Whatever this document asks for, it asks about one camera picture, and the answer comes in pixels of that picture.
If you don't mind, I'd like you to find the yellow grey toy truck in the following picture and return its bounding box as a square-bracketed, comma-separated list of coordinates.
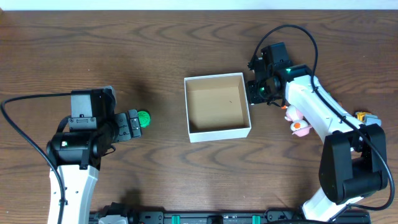
[355, 111, 382, 126]

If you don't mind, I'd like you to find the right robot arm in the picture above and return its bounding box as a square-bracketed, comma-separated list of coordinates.
[248, 60, 395, 223]

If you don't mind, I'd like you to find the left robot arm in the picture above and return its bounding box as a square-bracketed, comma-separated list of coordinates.
[47, 110, 142, 223]

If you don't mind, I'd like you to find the green ribbed round toy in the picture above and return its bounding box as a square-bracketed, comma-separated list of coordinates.
[137, 111, 151, 128]

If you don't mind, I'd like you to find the white cardboard box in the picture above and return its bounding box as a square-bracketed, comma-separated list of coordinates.
[184, 72, 251, 143]

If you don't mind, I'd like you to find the pink white plush toy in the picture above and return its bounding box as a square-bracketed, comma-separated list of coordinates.
[282, 105, 312, 137]

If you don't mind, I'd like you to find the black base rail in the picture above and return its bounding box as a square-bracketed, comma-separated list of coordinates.
[88, 202, 373, 224]

